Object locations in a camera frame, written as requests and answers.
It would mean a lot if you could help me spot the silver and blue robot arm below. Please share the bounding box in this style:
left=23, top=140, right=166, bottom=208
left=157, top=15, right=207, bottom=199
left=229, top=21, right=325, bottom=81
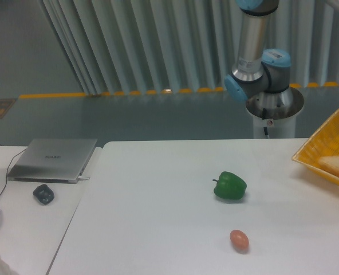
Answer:
left=224, top=1, right=339, bottom=101

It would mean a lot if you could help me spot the green bell pepper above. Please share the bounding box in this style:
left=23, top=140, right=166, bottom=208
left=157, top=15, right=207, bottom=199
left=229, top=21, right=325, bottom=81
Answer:
left=213, top=171, right=247, bottom=200

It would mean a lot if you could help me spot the yellow woven basket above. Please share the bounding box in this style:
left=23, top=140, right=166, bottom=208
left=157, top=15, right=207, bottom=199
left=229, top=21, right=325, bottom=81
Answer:
left=292, top=109, right=339, bottom=186

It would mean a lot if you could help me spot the grey pleated curtain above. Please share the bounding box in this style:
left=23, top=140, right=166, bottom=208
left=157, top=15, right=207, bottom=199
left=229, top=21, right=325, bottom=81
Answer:
left=41, top=1, right=339, bottom=95

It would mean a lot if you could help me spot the silver laptop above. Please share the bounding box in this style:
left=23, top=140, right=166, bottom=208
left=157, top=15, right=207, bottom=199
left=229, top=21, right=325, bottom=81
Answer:
left=7, top=139, right=97, bottom=183

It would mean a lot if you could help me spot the brown egg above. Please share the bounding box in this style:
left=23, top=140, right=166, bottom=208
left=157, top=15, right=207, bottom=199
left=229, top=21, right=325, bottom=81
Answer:
left=230, top=229, right=250, bottom=253

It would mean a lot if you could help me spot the small black plastic part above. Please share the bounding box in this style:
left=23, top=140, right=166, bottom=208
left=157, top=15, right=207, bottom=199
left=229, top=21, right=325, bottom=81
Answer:
left=33, top=184, right=55, bottom=205

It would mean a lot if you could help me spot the black mouse cable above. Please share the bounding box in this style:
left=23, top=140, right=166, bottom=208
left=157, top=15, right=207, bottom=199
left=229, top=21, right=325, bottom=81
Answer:
left=0, top=146, right=29, bottom=209

